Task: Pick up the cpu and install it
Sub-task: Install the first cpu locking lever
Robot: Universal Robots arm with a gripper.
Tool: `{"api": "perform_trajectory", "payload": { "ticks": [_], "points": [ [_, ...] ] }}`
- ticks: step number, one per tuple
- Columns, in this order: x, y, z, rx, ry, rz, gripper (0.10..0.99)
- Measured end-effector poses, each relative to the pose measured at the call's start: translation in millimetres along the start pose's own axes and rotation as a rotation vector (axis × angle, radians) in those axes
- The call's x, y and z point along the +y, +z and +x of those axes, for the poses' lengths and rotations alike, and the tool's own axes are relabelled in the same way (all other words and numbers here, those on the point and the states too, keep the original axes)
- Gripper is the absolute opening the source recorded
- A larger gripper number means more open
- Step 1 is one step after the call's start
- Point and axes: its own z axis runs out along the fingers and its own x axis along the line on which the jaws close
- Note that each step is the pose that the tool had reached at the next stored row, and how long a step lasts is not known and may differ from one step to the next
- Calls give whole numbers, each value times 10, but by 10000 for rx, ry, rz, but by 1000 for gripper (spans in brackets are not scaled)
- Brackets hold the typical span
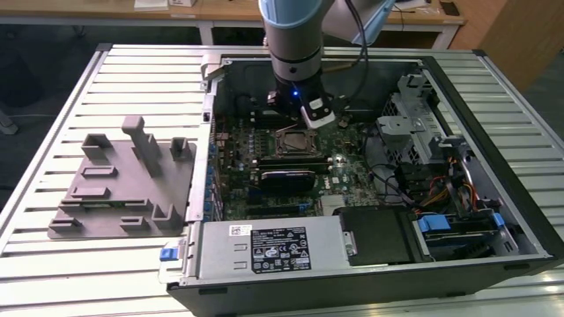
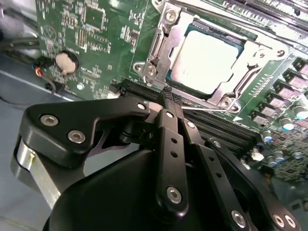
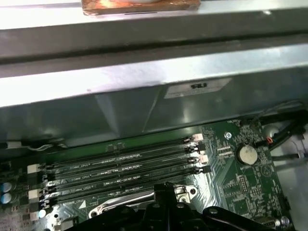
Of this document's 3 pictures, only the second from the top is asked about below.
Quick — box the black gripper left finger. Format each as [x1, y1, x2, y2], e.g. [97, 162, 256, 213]
[19, 86, 191, 218]

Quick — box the metal socket cover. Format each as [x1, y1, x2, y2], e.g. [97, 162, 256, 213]
[158, 9, 265, 102]

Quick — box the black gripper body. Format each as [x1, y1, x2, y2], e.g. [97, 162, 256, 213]
[43, 149, 227, 231]

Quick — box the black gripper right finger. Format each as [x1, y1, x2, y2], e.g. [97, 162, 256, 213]
[172, 92, 301, 231]

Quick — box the silver CPU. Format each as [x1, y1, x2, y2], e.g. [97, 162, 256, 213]
[166, 20, 247, 96]

